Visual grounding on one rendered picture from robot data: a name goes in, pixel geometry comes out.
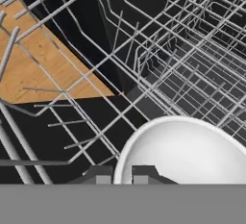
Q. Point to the black dishwasher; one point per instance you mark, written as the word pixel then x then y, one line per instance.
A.
pixel 96 26

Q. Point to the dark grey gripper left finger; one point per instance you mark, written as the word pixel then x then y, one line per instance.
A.
pixel 101 172

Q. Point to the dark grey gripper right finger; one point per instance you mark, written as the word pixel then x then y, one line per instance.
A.
pixel 144 171

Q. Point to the white bowl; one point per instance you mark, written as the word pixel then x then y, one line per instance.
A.
pixel 192 151

